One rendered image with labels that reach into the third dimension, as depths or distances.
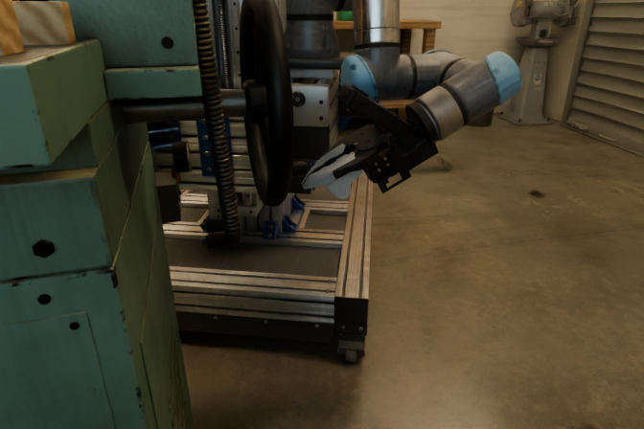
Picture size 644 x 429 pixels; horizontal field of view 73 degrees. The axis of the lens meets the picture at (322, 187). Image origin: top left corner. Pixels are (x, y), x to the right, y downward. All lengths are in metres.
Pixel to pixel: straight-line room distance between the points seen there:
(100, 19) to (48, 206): 0.20
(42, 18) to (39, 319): 0.26
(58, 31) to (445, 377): 1.18
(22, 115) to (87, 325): 0.24
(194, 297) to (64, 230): 0.88
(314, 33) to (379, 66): 0.40
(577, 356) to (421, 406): 0.52
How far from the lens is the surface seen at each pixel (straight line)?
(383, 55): 0.72
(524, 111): 4.22
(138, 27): 0.51
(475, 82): 0.69
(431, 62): 0.76
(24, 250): 0.45
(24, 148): 0.31
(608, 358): 1.57
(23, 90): 0.30
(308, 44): 1.09
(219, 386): 1.30
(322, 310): 1.21
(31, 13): 0.44
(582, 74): 4.20
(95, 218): 0.42
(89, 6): 0.52
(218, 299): 1.26
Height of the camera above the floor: 0.93
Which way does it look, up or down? 22 degrees down
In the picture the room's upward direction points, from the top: straight up
